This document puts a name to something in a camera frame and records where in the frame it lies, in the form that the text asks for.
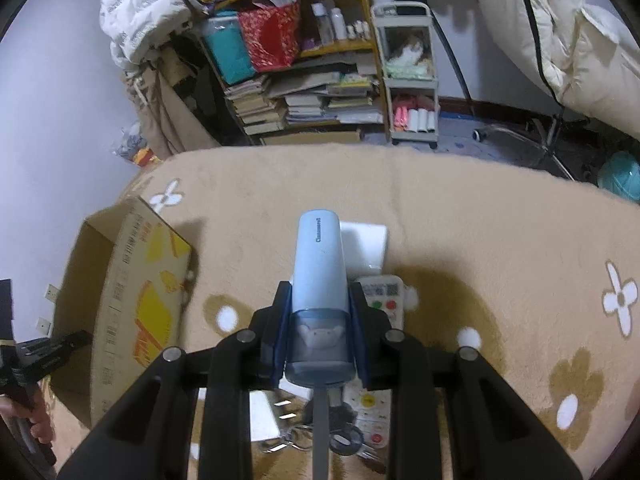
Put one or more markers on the black fob key bunch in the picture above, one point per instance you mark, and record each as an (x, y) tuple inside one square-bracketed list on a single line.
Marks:
[(345, 441)]

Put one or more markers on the white remote control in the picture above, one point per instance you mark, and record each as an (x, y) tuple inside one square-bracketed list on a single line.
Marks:
[(387, 300)]

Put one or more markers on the flat cardboard piece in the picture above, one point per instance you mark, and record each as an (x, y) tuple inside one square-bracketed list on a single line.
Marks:
[(310, 138)]

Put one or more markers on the office chair base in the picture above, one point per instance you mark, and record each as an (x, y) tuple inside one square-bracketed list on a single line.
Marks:
[(545, 130)]

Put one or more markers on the teal ball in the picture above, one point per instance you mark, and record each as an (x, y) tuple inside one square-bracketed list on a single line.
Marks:
[(622, 175)]

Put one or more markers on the light blue portable device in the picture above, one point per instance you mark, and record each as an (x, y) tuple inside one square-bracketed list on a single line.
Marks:
[(317, 270)]

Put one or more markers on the cream quilted cover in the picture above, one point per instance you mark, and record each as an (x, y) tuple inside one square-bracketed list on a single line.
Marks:
[(590, 50)]

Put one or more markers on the thin metal ruler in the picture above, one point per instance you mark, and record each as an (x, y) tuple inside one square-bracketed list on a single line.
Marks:
[(320, 435)]

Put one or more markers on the wooden shelf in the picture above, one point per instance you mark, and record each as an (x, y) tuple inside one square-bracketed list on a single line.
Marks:
[(330, 50)]

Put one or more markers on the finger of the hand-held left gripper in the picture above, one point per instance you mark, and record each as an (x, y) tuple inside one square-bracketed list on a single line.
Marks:
[(55, 352)]

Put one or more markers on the cardboard box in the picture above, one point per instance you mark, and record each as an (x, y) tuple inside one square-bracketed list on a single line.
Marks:
[(130, 300)]

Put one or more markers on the person's left hand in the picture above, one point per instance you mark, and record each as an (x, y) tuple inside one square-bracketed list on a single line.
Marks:
[(41, 427)]

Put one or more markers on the wall socket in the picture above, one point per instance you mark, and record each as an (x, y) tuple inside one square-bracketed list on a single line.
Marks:
[(44, 327), (50, 293)]

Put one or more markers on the white puffer jacket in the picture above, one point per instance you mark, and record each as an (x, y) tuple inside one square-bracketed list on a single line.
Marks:
[(135, 10)]

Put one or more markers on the colourful plastic bags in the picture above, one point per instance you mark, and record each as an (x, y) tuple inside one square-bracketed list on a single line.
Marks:
[(137, 152)]

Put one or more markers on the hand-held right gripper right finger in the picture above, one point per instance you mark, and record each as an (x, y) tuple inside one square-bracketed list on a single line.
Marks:
[(357, 330)]

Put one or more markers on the white box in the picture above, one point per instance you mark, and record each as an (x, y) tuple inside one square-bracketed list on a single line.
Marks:
[(367, 247)]

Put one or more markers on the red patterned bag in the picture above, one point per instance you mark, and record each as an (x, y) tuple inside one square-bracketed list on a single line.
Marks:
[(270, 35)]

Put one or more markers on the white bottle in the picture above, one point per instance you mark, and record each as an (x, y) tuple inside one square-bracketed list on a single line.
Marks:
[(339, 24)]

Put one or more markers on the clear bottle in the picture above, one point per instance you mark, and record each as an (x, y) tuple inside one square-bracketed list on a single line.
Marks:
[(322, 24)]

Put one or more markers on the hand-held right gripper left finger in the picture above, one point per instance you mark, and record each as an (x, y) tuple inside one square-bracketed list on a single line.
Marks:
[(282, 330)]

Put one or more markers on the white rolling cart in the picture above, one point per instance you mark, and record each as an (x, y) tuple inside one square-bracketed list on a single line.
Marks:
[(412, 137)]

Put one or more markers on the beige hanging cloth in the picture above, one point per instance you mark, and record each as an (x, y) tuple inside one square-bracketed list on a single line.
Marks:
[(170, 120)]

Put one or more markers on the teal storage bag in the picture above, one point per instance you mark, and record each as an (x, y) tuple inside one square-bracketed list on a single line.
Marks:
[(227, 50)]

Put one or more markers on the stack of books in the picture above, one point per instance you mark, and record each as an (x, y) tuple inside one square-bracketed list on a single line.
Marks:
[(300, 105)]

